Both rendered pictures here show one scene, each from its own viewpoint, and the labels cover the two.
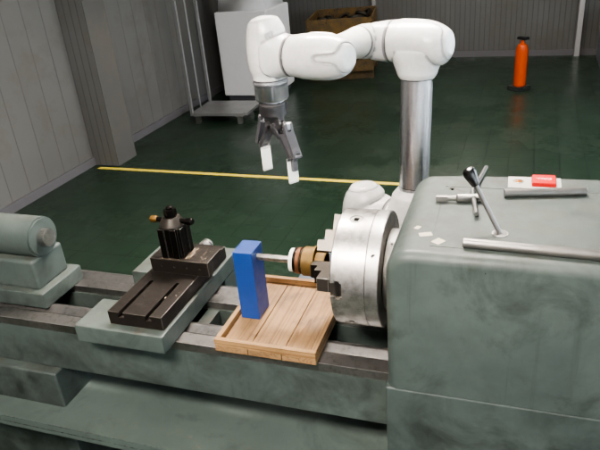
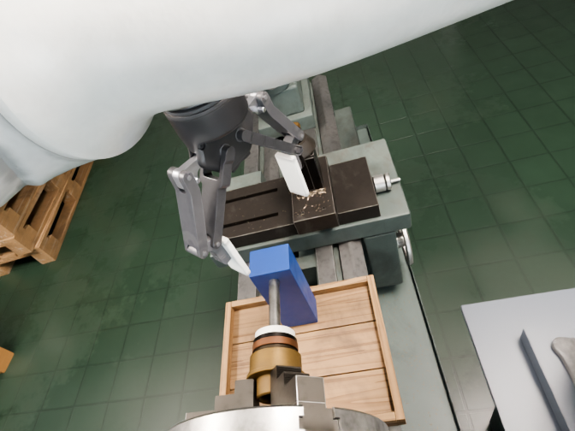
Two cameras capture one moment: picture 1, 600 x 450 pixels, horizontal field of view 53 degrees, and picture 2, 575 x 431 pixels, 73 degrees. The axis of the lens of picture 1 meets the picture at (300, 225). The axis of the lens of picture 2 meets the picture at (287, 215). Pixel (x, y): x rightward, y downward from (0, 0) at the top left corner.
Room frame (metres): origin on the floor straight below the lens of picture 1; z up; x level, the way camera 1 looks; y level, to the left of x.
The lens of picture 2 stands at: (1.58, -0.30, 1.67)
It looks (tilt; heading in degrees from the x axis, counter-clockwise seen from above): 46 degrees down; 85
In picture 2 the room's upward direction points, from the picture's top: 25 degrees counter-clockwise
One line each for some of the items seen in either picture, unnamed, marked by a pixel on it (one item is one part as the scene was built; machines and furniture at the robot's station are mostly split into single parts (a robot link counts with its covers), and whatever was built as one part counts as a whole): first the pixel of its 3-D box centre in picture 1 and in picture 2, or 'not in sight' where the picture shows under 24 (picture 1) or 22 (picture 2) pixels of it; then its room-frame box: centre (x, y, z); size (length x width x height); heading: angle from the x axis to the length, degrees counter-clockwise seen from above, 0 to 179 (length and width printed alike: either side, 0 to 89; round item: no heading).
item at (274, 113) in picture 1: (274, 117); (217, 126); (1.58, 0.04, 1.47); 0.08 x 0.07 x 0.09; 32
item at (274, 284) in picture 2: (274, 258); (274, 307); (1.52, 0.08, 1.08); 0.13 x 0.07 x 0.07; 69
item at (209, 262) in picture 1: (187, 259); (312, 193); (1.72, 0.37, 1.00); 0.20 x 0.10 x 0.05; 69
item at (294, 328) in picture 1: (285, 314); (303, 354); (1.51, 0.07, 0.88); 0.36 x 0.30 x 0.04; 159
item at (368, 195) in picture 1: (366, 211); not in sight; (2.01, -0.25, 0.97); 0.18 x 0.16 x 0.22; 54
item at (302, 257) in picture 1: (311, 261); (275, 369); (1.48, -0.02, 1.08); 0.09 x 0.09 x 0.09; 69
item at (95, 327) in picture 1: (164, 290); (304, 201); (1.70, 0.46, 0.89); 0.53 x 0.30 x 0.06; 159
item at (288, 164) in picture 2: (266, 158); (293, 174); (1.64, 0.08, 1.34); 0.03 x 0.01 x 0.07; 122
